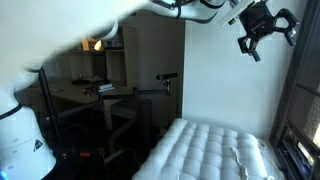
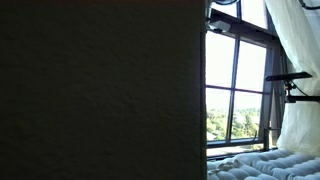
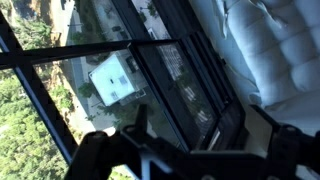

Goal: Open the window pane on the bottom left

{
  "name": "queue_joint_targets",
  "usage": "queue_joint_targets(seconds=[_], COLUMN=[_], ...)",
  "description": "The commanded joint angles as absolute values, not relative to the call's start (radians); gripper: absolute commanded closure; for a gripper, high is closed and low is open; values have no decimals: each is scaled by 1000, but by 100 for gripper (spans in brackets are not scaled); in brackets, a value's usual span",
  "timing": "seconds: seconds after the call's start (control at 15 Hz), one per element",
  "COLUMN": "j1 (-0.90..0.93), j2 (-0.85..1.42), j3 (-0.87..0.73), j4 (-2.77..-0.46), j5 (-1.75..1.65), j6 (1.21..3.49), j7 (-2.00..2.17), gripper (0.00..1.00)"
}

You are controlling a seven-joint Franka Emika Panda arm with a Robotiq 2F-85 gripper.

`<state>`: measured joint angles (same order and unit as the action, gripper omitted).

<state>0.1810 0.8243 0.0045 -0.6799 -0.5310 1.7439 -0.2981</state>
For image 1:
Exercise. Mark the black tripod pole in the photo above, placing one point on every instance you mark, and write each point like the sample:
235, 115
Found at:
50, 106

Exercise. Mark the red and black clamp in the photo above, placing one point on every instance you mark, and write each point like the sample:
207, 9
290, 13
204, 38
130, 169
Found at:
84, 154

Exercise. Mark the beige desk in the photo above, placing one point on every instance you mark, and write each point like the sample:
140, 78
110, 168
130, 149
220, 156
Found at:
70, 93

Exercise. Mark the orange item on shelf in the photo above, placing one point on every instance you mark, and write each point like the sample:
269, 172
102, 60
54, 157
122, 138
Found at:
91, 44

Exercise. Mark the black camera stand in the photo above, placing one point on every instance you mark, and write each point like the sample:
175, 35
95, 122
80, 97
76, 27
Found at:
146, 116

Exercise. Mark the white tufted cushion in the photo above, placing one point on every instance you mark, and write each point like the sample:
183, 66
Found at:
200, 150

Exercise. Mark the black stereo camera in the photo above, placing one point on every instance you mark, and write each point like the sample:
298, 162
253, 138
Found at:
166, 76

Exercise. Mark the beige shelf unit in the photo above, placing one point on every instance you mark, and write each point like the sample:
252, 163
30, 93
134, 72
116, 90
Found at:
115, 63

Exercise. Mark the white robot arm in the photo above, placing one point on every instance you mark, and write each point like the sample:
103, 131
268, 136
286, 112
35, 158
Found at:
20, 140

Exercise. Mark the flat black round disc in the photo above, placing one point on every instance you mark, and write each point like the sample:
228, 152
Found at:
80, 82

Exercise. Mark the small hinged window pane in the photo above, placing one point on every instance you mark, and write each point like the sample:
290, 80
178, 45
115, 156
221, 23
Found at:
300, 150

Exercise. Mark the stack of books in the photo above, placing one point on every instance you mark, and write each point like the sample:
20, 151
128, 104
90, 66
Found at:
106, 87

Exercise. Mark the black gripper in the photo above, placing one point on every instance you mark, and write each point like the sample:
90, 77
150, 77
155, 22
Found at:
258, 21

